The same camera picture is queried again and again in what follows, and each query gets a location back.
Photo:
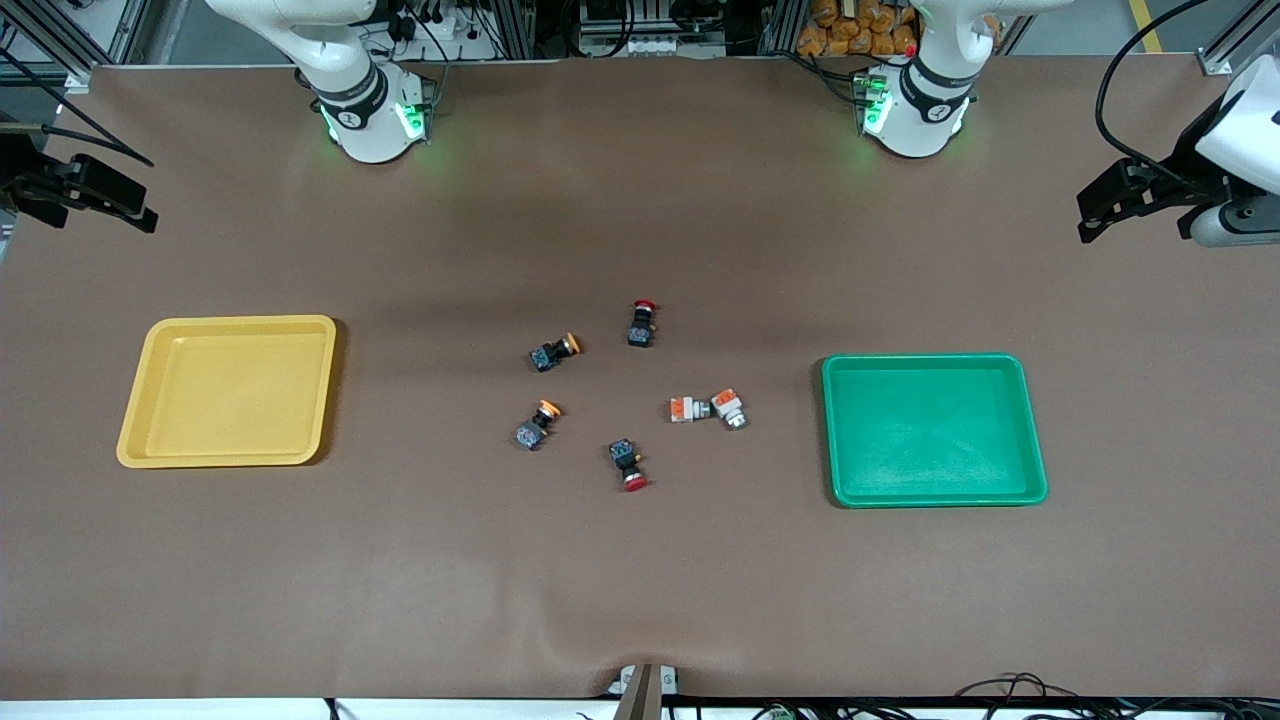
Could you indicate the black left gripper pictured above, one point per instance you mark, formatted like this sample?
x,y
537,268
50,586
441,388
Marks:
x,y
1176,181

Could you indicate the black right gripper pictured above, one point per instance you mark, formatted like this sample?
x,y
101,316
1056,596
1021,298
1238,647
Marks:
x,y
22,172

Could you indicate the green push button switch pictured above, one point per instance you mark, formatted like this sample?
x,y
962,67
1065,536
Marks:
x,y
728,407

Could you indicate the orange white switch block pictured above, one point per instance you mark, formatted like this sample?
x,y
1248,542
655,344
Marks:
x,y
688,409

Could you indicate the yellow push button switch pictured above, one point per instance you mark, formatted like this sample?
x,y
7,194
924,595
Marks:
x,y
552,353
535,428

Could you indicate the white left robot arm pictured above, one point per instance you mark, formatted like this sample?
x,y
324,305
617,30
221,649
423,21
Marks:
x,y
925,100

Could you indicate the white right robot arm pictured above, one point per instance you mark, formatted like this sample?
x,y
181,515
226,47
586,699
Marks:
x,y
365,110

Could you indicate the yellow plastic tray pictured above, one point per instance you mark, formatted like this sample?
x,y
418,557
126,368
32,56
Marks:
x,y
228,395

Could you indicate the green plastic tray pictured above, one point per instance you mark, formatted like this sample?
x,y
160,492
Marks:
x,y
930,430

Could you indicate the orange lumpy objects heap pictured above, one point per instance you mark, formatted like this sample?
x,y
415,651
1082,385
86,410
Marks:
x,y
860,25

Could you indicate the white power strip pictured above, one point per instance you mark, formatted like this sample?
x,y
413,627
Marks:
x,y
455,40
660,45

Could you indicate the table cover mat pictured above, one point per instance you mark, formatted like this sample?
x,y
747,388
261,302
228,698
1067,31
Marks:
x,y
640,580

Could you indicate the aluminium frame profile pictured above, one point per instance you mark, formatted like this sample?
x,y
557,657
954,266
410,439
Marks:
x,y
60,40
1240,50

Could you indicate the aluminium frame post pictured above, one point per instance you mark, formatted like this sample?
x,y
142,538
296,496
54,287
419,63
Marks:
x,y
512,28
780,28

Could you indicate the red push button switch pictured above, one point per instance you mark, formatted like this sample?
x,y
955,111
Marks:
x,y
642,328
627,462

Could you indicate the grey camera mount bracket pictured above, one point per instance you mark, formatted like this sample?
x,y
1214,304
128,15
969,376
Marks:
x,y
643,690

